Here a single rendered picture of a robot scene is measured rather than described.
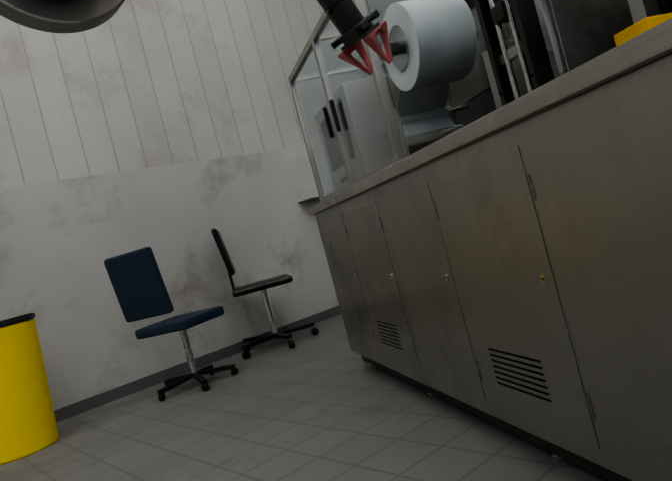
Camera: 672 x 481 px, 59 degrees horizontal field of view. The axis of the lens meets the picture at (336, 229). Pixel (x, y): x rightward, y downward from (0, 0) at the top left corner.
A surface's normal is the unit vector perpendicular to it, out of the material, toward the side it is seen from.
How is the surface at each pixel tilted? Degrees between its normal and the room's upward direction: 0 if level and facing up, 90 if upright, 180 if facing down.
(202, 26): 90
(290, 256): 90
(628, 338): 90
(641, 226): 90
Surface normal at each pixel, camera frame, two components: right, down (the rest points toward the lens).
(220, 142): 0.61, -0.17
